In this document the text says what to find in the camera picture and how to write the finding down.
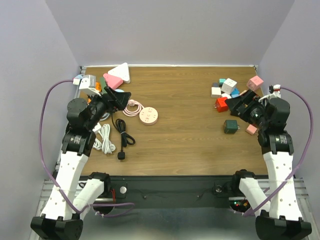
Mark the light blue power strip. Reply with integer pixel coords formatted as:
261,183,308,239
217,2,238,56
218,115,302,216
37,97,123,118
74,74,83,80

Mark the blue round socket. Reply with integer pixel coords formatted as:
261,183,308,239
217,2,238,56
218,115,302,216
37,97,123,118
100,88,124,121

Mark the teal cube plug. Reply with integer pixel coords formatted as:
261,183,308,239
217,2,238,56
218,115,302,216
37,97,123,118
219,78,226,87

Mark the pink triangular power strip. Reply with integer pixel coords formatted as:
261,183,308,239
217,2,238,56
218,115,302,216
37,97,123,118
103,73,123,90

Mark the black power cord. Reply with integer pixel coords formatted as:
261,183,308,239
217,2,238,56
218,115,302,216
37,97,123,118
111,117,136,161

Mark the pink cube socket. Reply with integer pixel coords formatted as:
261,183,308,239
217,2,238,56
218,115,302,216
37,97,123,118
246,75,264,91

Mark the pink round socket with cable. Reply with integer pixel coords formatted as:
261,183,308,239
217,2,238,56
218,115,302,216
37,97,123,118
122,99,159,126

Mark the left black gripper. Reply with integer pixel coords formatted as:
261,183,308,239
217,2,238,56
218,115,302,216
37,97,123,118
86,86,131,130

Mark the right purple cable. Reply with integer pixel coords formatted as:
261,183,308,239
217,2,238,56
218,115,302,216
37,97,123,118
228,86,315,218

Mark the red cube plug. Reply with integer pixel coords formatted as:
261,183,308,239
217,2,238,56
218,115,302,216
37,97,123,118
214,97,229,113

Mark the dark green cube plug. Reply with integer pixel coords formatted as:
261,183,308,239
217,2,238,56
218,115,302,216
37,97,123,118
223,119,240,134

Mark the green power strip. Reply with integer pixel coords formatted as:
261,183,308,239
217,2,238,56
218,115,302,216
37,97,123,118
99,77,107,89

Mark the white triangular power strip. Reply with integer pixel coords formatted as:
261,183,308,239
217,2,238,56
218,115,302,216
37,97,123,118
107,62,131,84

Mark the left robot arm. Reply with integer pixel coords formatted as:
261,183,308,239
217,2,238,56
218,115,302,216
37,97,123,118
30,86,131,240

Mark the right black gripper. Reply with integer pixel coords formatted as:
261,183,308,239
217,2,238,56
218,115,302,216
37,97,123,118
224,89,270,130

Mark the small white cube plug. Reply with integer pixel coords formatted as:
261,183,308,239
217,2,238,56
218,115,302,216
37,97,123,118
221,93,232,99

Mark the purple cable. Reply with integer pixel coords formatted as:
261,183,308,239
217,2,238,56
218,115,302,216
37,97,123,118
228,86,315,218
39,79,136,218

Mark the white cable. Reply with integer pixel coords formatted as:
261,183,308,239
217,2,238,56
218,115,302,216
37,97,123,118
92,123,117,155

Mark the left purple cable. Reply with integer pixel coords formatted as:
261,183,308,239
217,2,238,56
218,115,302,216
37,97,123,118
39,79,136,218

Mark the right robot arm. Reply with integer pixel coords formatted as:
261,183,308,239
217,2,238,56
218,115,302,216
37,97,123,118
225,90,312,240

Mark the blue cube plug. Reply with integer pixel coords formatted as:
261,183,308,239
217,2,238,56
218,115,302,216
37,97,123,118
230,88,240,98

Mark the white grey cube plug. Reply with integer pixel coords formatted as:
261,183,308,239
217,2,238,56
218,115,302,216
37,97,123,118
221,78,237,95

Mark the orange power strip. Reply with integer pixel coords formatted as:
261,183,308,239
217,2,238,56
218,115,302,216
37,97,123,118
87,82,102,104

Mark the pink cube plug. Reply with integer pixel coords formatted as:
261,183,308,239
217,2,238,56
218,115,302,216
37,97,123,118
245,124,258,136

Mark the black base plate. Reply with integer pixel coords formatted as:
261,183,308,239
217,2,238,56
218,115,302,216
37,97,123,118
110,175,245,209

